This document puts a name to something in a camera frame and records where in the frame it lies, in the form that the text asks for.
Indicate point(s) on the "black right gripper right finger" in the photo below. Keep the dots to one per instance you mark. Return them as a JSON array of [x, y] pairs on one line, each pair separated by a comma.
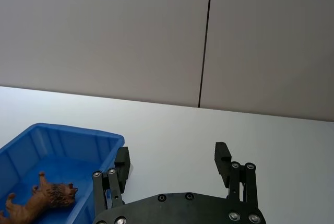
[[226, 167]]

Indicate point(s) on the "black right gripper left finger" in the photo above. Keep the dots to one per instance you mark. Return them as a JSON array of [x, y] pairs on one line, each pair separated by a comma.
[[122, 168]]

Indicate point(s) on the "blue plastic bin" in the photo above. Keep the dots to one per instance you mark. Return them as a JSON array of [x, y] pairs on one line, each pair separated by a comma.
[[61, 161]]

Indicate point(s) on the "brown toy lion figure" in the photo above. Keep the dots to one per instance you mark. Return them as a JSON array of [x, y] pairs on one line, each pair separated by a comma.
[[41, 200]]

